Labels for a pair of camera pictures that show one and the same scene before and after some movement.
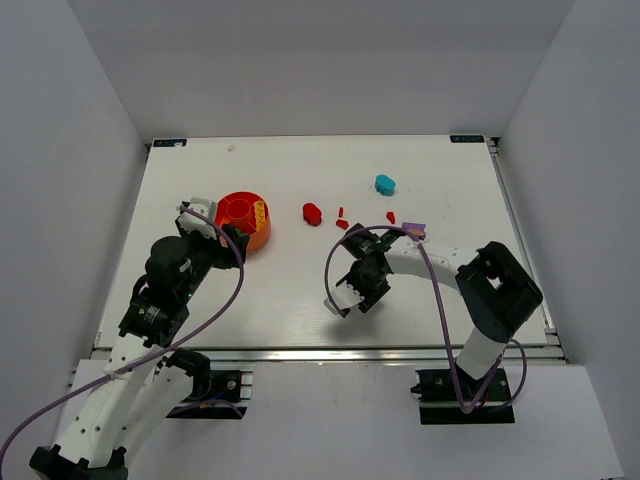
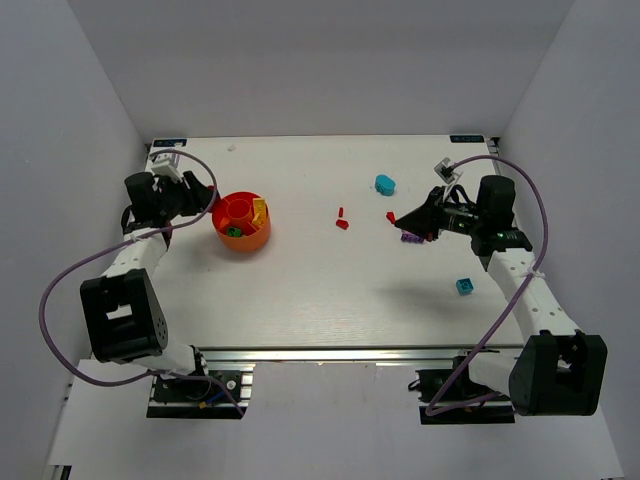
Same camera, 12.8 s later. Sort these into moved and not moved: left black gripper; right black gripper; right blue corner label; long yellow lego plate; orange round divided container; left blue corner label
Moved: left black gripper; right black gripper
Not moved: left blue corner label; long yellow lego plate; right blue corner label; orange round divided container
